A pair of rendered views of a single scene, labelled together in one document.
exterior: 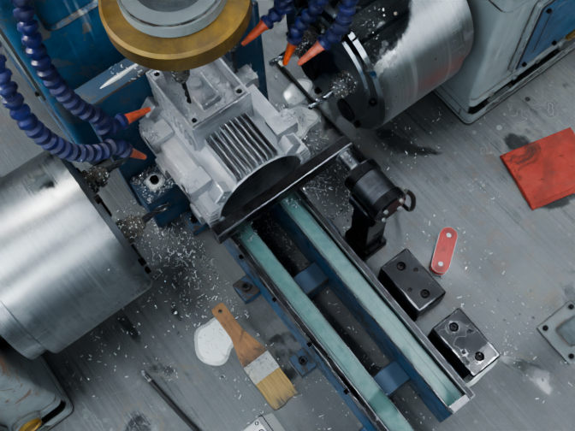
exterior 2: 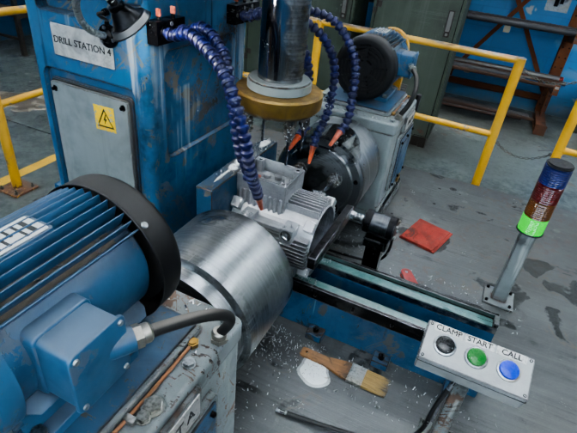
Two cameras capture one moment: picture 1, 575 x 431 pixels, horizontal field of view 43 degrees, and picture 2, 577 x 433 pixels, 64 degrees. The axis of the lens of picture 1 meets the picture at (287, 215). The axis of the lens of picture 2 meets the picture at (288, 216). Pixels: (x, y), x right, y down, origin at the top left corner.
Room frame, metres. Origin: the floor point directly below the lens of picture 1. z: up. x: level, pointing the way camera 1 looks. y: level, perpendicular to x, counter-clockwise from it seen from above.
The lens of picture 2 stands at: (-0.20, 0.61, 1.63)
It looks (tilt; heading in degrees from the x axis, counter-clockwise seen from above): 33 degrees down; 324
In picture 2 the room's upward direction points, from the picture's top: 7 degrees clockwise
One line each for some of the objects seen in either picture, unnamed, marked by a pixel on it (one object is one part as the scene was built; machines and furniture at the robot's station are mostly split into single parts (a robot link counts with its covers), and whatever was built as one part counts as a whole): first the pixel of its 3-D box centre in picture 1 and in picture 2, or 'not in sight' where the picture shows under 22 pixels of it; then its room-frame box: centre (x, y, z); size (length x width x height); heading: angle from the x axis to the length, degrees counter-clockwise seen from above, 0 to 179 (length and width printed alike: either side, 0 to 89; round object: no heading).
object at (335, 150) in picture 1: (283, 189); (332, 234); (0.46, 0.00, 1.01); 0.26 x 0.04 x 0.03; 122
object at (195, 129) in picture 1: (201, 96); (270, 185); (0.58, 0.11, 1.11); 0.12 x 0.11 x 0.07; 32
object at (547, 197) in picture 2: not in sight; (547, 192); (0.25, -0.45, 1.14); 0.06 x 0.06 x 0.04
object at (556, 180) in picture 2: not in sight; (555, 174); (0.25, -0.45, 1.19); 0.06 x 0.06 x 0.04
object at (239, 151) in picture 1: (224, 145); (282, 224); (0.54, 0.09, 1.01); 0.20 x 0.19 x 0.19; 32
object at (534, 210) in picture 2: not in sight; (540, 207); (0.25, -0.45, 1.10); 0.06 x 0.06 x 0.04
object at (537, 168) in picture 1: (552, 167); (426, 234); (0.55, -0.49, 0.80); 0.15 x 0.12 x 0.01; 108
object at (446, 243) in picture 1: (443, 250); (409, 280); (0.41, -0.27, 0.81); 0.09 x 0.03 x 0.02; 156
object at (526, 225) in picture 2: not in sight; (532, 222); (0.25, -0.45, 1.05); 0.06 x 0.06 x 0.04
